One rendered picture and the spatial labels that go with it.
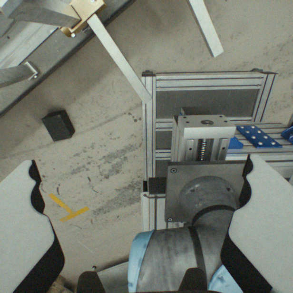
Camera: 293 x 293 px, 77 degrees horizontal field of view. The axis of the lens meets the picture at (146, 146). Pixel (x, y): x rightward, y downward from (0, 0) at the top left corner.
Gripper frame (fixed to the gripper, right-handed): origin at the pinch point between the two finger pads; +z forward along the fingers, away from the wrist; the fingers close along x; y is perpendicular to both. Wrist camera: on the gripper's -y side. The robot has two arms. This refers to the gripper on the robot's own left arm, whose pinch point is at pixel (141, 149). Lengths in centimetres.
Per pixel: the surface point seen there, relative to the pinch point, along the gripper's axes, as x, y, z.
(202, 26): 17, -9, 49
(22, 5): -16.2, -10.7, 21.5
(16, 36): -46, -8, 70
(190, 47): 33, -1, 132
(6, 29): -49, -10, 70
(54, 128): -67, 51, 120
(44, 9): -15.8, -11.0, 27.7
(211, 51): 21, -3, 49
